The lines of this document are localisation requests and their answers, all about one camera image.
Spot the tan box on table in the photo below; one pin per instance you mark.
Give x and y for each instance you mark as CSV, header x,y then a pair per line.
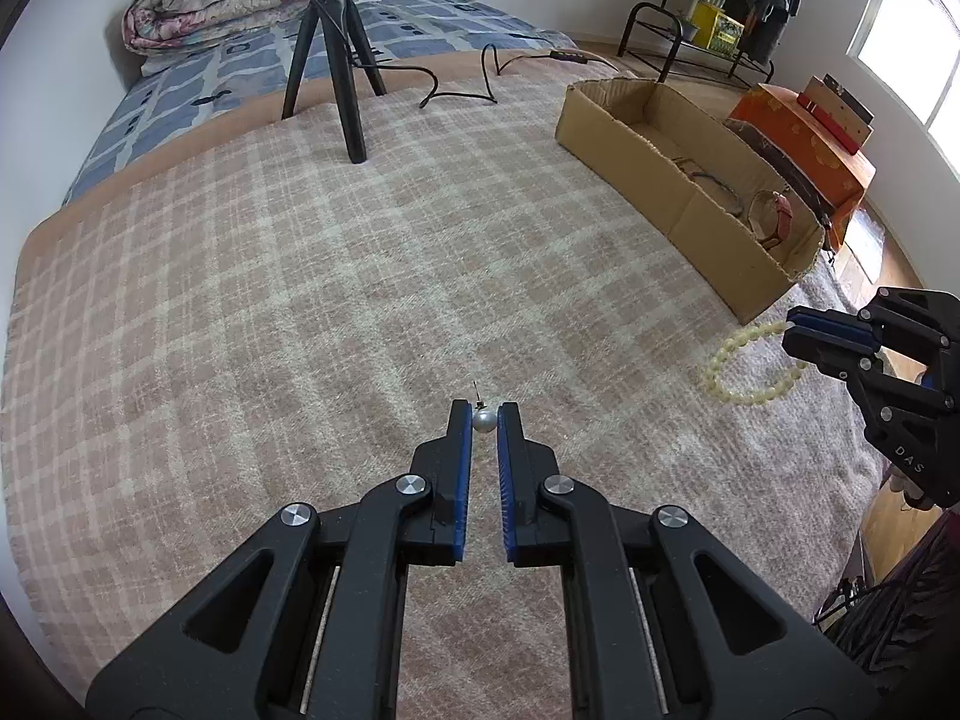
x,y
849,122

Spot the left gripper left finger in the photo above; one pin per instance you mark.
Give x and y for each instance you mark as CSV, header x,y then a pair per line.
x,y
304,619

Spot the window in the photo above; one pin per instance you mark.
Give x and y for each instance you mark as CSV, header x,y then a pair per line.
x,y
911,48

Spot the black tripod stand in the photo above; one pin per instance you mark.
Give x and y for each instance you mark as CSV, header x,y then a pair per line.
x,y
347,48

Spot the brown cardboard box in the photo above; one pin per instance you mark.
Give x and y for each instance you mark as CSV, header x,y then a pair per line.
x,y
715,199

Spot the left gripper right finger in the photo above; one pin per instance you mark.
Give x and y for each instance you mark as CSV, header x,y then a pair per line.
x,y
662,620

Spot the yellow box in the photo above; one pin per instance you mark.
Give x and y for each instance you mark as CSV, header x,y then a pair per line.
x,y
716,32

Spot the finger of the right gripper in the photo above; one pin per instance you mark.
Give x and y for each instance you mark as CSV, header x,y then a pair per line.
x,y
835,325
837,359

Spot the black clothes rack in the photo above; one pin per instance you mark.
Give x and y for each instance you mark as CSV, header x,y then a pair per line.
x,y
673,37

